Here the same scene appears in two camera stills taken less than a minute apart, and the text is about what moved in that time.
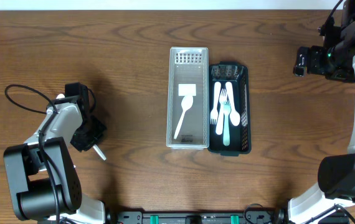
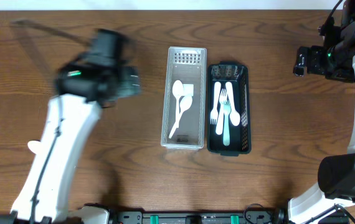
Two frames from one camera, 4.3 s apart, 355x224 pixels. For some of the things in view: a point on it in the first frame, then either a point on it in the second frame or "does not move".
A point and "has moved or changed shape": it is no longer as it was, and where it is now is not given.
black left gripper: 88,137 to 103,42
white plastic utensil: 214,113 does not move
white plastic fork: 223,97 does not move
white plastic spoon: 235,116 does not move
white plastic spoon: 96,149 to 177,89
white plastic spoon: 186,103 has moved or changed shape
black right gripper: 319,53 does not move
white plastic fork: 227,109 does not move
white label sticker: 187,89 does not move
